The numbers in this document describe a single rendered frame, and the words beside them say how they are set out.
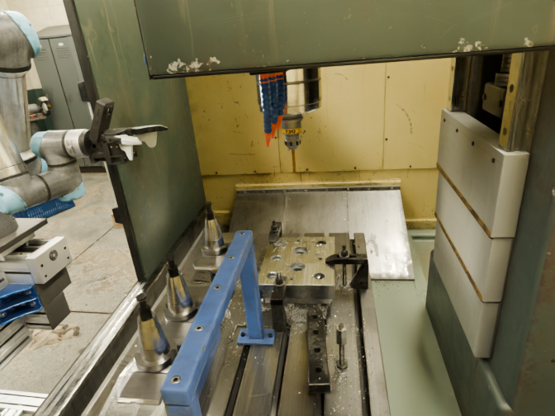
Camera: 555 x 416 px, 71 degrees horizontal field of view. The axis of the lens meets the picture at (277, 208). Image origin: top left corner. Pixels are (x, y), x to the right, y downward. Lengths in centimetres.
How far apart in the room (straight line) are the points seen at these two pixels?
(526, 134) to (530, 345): 41
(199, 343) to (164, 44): 49
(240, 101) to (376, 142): 72
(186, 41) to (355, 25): 27
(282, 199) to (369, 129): 58
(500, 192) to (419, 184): 133
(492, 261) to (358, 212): 118
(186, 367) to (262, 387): 42
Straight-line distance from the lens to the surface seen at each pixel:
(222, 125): 213
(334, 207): 207
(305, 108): 95
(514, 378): 102
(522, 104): 86
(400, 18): 68
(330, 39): 67
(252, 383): 103
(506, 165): 86
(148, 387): 63
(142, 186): 162
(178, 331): 70
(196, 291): 78
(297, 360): 106
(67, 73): 615
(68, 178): 122
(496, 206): 89
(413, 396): 138
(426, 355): 151
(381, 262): 187
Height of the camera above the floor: 165
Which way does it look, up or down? 24 degrees down
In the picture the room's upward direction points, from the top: 5 degrees counter-clockwise
